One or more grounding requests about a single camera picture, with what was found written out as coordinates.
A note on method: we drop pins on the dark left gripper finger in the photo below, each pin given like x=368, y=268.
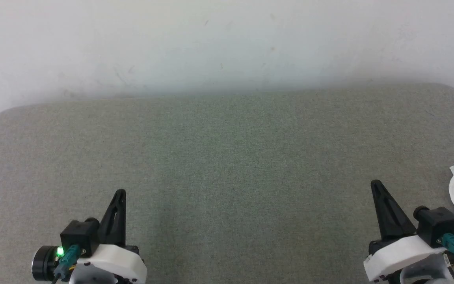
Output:
x=118, y=225

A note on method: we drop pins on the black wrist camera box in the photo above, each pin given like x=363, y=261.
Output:
x=79, y=234
x=438, y=225

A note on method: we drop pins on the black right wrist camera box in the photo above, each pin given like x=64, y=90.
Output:
x=438, y=225

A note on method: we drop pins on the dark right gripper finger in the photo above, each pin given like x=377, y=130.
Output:
x=390, y=217

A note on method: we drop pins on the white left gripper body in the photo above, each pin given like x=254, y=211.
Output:
x=116, y=264

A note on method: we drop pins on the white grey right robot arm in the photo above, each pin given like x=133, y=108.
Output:
x=424, y=272

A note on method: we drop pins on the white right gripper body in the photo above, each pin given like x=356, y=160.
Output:
x=400, y=252

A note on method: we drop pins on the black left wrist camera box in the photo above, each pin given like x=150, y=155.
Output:
x=79, y=234

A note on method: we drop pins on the grey-green fabric sofa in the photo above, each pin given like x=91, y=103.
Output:
x=227, y=165

